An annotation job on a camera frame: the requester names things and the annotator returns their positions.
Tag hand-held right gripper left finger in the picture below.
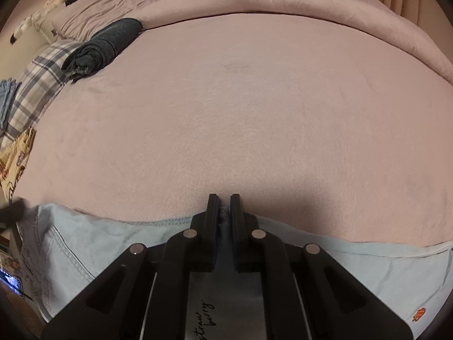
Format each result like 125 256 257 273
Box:
40 194 221 340

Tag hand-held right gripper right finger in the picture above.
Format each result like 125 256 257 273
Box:
230 194 413 340

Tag pink bed sheet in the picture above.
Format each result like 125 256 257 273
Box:
10 18 453 248

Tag light blue denim pants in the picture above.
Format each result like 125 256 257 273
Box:
16 202 453 326

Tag dark grey folded garment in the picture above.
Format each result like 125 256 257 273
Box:
61 18 144 83

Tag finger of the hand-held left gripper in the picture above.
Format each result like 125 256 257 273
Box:
0 198 29 231

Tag blue white plaid cloth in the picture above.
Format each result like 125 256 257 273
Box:
0 39 80 149

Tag blue folded cloth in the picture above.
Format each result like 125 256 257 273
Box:
0 79 22 131

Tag white plush toy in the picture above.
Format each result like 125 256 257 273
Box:
10 0 68 43

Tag lit screen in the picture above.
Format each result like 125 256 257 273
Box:
0 268 23 295

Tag yellow printed cloth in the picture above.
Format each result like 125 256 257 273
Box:
0 127 38 202

